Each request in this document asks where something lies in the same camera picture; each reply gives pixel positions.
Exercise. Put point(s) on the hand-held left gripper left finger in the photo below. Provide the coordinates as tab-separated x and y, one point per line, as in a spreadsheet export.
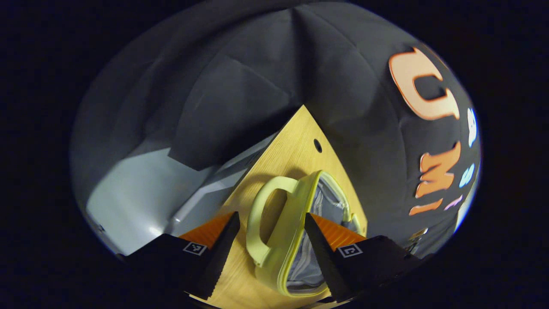
221	257

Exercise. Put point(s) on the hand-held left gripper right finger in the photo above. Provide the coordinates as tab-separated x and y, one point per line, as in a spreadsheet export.
324	262

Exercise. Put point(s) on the black backdrop cloth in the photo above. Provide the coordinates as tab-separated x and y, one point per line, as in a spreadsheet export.
257	64

